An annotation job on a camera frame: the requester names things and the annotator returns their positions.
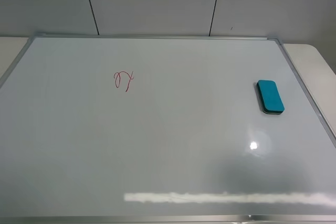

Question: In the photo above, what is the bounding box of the red marker scribble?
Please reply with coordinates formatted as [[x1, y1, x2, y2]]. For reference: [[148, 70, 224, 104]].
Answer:
[[113, 71, 134, 92]]

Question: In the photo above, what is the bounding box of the teal whiteboard eraser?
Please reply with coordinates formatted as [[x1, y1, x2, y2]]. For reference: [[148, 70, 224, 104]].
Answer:
[[256, 80, 285, 115]]

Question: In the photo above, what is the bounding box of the white whiteboard with aluminium frame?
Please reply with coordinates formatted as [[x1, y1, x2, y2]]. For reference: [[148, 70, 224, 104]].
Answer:
[[1, 35, 335, 223]]

